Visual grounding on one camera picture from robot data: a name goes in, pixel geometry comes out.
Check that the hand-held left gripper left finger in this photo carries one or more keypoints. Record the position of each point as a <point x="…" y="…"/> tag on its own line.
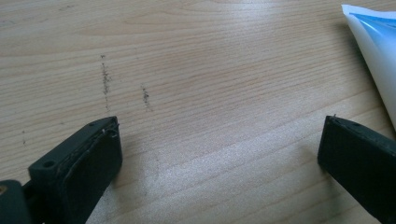
<point x="79" y="168"/>

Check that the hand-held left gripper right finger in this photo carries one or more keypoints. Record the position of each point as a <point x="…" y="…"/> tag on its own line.
<point x="361" y="161"/>

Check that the white and blue tube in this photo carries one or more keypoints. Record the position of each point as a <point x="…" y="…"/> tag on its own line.
<point x="378" y="53"/>

